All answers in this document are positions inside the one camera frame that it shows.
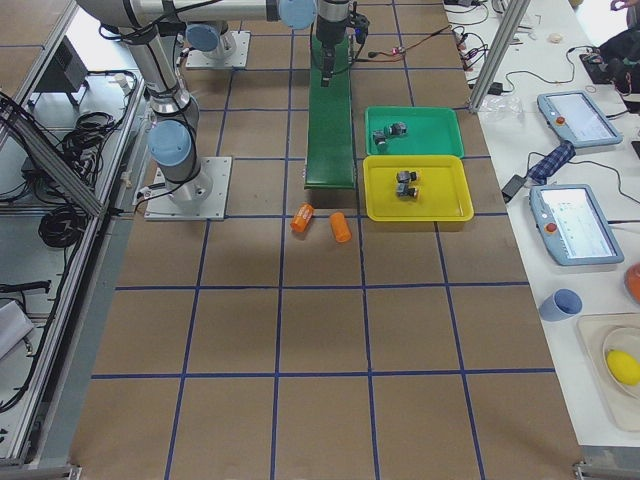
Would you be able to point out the yellow lemon toy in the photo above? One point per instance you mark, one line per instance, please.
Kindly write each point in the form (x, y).
(623, 366)

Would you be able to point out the beige tray with bowl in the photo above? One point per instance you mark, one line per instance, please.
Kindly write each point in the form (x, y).
(612, 344)

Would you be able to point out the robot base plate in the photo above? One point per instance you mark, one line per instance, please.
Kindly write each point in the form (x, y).
(197, 60)
(202, 198)

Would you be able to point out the green push button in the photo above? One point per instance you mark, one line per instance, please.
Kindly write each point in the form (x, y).
(379, 138)
(396, 129)

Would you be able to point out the green conveyor belt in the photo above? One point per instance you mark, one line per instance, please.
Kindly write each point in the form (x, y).
(330, 147)

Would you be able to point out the aluminium frame post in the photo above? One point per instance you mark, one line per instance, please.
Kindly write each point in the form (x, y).
(508, 25)

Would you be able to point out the black power adapter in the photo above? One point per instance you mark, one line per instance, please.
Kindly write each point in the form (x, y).
(512, 187)

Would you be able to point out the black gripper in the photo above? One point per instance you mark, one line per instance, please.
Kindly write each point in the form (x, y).
(327, 34)

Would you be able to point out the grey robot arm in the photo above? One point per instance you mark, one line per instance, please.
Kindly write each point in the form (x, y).
(137, 24)
(214, 39)

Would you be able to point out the yellow plastic tray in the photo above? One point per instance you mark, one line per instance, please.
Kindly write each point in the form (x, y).
(444, 195)

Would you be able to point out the orange cylinder with 4680 print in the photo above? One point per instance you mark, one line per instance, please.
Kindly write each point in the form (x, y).
(302, 218)

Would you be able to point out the teach pendant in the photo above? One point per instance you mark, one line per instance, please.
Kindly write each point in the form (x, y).
(574, 117)
(572, 225)

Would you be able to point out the blue plastic cup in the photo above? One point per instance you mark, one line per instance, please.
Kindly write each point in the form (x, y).
(561, 305)

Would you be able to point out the green plastic tray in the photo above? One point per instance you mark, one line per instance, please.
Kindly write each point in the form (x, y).
(430, 130)

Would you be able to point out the plain orange cylinder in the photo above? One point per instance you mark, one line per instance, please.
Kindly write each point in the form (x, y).
(340, 227)

